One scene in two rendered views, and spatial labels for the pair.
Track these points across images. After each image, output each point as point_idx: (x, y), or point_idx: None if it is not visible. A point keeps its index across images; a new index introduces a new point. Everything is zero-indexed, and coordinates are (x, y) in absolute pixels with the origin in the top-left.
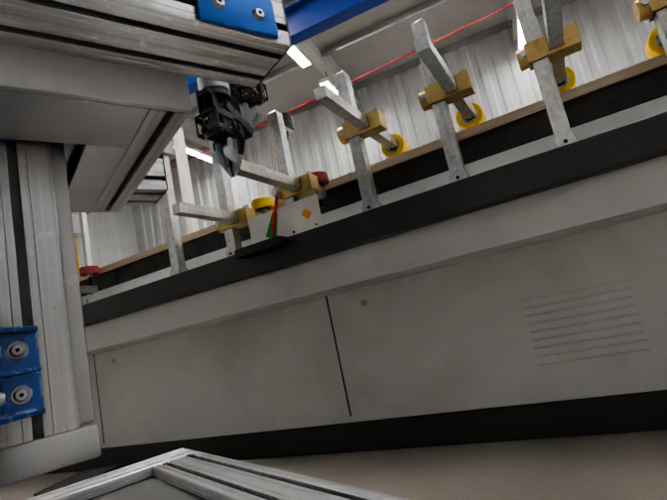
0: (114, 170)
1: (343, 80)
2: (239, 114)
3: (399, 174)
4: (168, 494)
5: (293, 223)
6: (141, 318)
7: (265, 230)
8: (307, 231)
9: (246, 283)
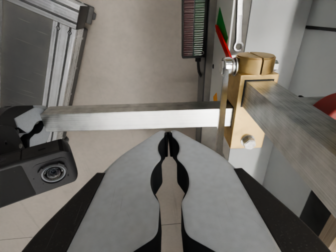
0: None
1: None
2: (12, 201)
3: (319, 213)
4: (45, 55)
5: (215, 71)
6: None
7: (222, 8)
8: (202, 89)
9: None
